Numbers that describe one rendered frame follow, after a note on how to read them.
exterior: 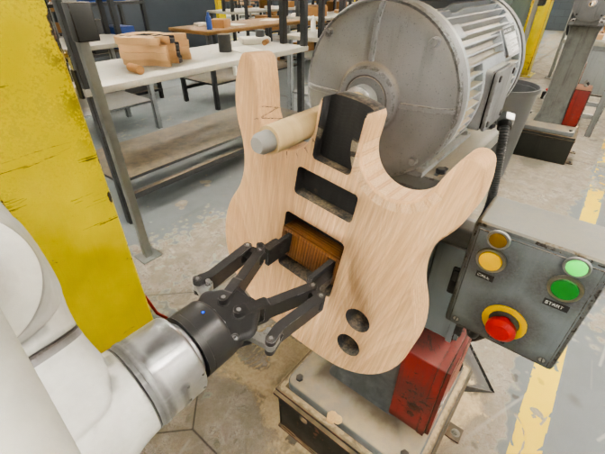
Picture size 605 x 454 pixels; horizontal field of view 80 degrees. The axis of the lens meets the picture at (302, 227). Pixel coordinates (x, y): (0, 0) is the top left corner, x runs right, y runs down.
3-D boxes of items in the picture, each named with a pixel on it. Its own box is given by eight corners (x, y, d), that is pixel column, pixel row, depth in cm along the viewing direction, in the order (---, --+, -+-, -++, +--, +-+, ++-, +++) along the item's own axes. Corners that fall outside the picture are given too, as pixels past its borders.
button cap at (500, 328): (488, 320, 57) (495, 302, 54) (515, 332, 54) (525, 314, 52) (480, 335, 54) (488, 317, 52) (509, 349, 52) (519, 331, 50)
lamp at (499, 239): (483, 244, 50) (490, 226, 49) (507, 252, 49) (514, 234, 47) (482, 246, 50) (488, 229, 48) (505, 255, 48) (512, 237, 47)
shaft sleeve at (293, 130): (370, 104, 50) (356, 120, 52) (356, 86, 50) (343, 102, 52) (284, 143, 38) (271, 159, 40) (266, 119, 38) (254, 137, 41)
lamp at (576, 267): (557, 271, 46) (567, 252, 44) (586, 281, 44) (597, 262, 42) (556, 274, 45) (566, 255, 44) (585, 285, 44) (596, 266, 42)
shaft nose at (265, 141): (280, 142, 38) (270, 155, 40) (266, 124, 38) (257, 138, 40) (267, 148, 37) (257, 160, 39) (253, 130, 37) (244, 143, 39)
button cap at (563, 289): (548, 287, 48) (557, 270, 46) (574, 298, 47) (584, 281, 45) (546, 294, 47) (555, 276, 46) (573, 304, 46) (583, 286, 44)
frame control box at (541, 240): (454, 262, 82) (487, 156, 68) (562, 305, 71) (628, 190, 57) (407, 329, 67) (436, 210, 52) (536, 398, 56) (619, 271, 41)
